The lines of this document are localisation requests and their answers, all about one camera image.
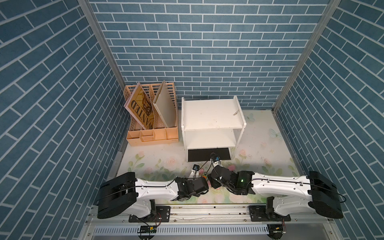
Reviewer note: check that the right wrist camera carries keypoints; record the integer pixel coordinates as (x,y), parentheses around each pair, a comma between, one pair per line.
(215,160)

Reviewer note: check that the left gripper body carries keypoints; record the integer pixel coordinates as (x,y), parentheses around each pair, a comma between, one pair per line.
(198,195)

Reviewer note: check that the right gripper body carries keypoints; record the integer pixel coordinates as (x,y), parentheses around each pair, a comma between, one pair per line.
(214,183)

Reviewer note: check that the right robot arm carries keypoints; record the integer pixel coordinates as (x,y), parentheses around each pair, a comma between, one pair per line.
(313,193)

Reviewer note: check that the peach desk file organizer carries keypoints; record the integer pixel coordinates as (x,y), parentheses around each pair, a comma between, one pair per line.
(154,114)

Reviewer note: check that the beige board book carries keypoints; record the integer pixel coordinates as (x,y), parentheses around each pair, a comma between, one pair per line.
(164,106)

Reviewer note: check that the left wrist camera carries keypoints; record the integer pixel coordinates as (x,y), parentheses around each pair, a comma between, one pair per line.
(195,172)

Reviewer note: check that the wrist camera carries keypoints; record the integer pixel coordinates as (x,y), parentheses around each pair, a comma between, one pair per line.
(195,172)
(215,160)

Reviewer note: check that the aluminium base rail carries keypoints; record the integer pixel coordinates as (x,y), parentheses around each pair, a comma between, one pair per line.
(228,214)

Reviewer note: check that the white three-tier shelf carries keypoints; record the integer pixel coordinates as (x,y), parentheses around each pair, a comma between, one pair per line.
(211,126)

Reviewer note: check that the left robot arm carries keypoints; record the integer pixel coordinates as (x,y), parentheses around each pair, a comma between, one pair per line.
(127,193)

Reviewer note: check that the wanted poster book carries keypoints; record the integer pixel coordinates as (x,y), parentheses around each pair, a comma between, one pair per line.
(140,107)

